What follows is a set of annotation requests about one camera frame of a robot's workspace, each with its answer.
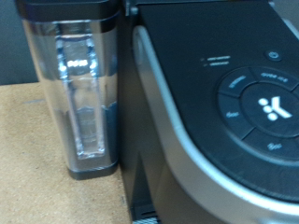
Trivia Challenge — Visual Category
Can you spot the black Keurig coffee machine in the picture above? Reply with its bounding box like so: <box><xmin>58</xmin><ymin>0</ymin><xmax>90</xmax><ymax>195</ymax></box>
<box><xmin>118</xmin><ymin>0</ymin><xmax>299</xmax><ymax>224</ymax></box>

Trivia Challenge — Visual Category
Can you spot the clear water reservoir black lid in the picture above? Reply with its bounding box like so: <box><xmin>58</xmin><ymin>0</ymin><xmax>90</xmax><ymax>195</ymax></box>
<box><xmin>15</xmin><ymin>0</ymin><xmax>121</xmax><ymax>181</ymax></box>

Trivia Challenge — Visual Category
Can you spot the dark grey partition panel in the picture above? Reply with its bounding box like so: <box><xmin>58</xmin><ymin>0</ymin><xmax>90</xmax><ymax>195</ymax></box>
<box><xmin>0</xmin><ymin>0</ymin><xmax>40</xmax><ymax>87</ymax></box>

